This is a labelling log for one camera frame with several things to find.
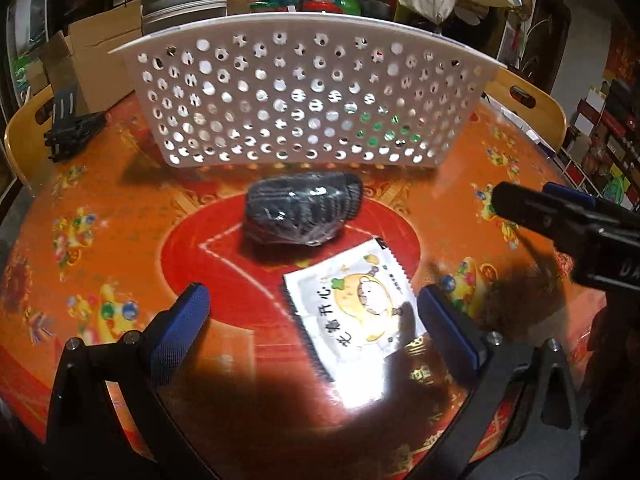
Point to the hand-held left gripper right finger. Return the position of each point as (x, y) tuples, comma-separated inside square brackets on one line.
[(447, 332)]

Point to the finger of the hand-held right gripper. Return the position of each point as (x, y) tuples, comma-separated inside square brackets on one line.
[(540, 212), (570, 195)]

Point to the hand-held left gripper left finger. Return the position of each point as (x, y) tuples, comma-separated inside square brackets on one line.
[(177, 332)]

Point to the white cartoon print packet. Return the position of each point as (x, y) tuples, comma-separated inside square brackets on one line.
[(350, 305)]

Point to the dark socks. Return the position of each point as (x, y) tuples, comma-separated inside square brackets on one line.
[(300, 210)]

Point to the white perforated plastic basket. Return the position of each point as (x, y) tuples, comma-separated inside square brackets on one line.
[(280, 67)]

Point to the shelf of boxes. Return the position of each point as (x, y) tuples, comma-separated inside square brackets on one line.
[(605, 150)]

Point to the wooden chair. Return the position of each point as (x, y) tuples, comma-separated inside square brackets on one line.
[(25, 135), (540, 115)]

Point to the black phone holder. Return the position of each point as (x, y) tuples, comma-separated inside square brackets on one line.
[(70, 125)]

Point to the open cardboard box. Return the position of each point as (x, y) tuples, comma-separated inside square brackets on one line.
[(92, 55)]

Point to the red lid jar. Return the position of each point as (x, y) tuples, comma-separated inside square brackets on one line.
[(320, 4)]

